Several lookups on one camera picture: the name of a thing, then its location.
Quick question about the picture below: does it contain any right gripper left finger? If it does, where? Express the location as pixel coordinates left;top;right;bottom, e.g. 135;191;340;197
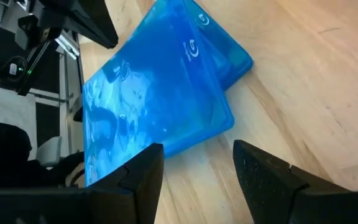
0;142;165;224

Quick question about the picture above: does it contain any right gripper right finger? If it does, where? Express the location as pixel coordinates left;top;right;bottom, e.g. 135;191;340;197
232;139;358;224

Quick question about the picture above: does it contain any blue disc case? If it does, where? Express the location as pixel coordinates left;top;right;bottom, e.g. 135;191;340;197
183;0;254;91
82;0;236;187

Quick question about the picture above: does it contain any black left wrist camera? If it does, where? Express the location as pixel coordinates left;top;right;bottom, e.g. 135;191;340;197
14;14;62;51

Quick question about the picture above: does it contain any grey office chair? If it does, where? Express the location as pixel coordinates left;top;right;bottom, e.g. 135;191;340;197
37;136;63;168

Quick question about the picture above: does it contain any person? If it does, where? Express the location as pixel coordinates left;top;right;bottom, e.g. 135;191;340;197
0;120;85;189

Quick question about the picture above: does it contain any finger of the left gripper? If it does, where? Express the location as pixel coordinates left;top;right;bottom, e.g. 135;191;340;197
39;0;119;50

